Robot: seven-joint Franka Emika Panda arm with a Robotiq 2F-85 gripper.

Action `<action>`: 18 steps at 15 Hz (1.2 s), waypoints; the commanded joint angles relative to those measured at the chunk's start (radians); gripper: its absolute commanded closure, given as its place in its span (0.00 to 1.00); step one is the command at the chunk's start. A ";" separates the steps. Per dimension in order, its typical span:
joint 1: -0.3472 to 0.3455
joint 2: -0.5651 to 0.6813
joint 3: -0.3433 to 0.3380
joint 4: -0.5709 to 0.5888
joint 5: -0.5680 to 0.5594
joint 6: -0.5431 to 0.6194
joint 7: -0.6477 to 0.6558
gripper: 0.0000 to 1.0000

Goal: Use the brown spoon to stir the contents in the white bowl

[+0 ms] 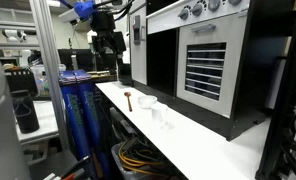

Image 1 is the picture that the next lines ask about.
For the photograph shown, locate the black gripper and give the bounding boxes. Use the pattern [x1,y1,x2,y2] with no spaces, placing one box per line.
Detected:
[90,11,126,54]

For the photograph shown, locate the brown wooden spoon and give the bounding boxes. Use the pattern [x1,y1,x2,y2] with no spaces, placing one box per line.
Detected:
[124,92,132,112]

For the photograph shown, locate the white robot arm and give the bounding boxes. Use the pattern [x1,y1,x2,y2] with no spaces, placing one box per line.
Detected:
[0,63,90,180]

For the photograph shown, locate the white bowl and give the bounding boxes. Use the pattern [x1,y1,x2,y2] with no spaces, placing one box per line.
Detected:
[138,95,157,109]

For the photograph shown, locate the black water bottle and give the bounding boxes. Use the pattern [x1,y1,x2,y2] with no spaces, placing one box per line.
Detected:
[11,90,40,134]

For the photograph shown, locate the toy kitchen stove unit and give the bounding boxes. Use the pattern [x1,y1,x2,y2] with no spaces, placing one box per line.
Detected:
[129,0,296,140]

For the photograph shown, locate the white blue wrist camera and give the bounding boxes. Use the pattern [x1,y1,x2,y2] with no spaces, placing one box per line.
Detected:
[58,0,96,23]

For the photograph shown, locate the aluminium frame post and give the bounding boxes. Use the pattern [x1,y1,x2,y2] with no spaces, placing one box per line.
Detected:
[29,0,70,150]

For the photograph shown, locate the bin with yellow cables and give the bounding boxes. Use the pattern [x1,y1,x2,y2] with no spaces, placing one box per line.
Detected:
[111,137,174,180]

